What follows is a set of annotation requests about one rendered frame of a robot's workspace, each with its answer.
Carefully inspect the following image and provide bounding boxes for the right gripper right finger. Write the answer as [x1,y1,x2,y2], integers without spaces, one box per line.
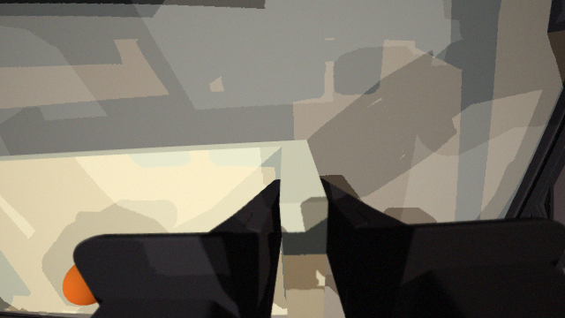
[320,178,565,318]

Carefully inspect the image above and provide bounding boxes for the orange ball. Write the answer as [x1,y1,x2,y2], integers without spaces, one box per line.
[63,264,97,306]

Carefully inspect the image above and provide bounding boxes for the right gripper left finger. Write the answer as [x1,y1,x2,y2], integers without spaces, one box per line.
[73,179,282,318]

